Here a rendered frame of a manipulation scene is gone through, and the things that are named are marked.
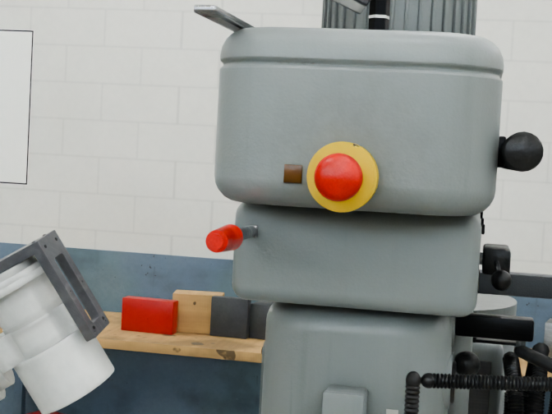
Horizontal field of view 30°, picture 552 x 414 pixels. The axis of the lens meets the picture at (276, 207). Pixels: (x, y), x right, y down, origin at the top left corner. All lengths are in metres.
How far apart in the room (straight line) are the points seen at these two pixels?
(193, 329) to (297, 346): 4.01
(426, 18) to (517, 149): 0.40
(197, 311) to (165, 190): 0.82
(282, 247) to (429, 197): 0.18
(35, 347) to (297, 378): 0.33
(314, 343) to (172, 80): 4.57
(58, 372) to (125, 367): 4.91
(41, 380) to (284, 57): 0.34
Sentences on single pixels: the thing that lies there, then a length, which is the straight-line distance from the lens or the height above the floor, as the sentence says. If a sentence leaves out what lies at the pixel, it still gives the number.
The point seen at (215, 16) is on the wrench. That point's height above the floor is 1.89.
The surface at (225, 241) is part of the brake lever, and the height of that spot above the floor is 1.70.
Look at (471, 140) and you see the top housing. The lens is 0.90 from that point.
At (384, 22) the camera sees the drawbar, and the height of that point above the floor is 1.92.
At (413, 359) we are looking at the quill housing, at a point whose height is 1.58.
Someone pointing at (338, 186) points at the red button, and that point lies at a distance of 0.84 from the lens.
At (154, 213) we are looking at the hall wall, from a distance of 5.58.
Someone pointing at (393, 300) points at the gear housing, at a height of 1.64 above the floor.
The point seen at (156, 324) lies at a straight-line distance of 5.01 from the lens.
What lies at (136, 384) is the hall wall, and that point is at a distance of 5.72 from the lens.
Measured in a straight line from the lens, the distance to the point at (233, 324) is 4.97.
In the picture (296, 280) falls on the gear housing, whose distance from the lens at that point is 1.00.
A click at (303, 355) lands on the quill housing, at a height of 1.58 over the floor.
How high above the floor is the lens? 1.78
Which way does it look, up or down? 3 degrees down
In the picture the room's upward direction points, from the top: 3 degrees clockwise
